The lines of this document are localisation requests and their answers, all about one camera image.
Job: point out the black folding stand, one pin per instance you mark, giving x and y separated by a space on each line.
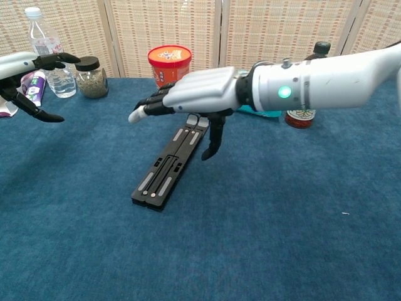
166 169

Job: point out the pink floral toothpaste box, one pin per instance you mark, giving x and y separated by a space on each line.
9 108

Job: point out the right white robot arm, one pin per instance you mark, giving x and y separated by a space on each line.
329 81

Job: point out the glass jar with black lid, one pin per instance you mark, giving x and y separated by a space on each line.
92 83

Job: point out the dark tea bottle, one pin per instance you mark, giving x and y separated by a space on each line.
299 120

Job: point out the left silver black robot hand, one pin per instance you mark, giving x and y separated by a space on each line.
15 64

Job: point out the bamboo folding screen panel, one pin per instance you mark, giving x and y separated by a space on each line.
163 25
376 25
282 31
72 31

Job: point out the orange instant noodle cup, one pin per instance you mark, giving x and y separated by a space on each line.
169 62

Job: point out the clear plastic water bottle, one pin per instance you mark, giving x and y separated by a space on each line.
62 81

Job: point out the teal snack bag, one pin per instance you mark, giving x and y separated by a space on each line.
260 113

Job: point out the purple white toothpaste tube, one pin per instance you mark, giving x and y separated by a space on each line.
36 89

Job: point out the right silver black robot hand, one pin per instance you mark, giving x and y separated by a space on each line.
203 91

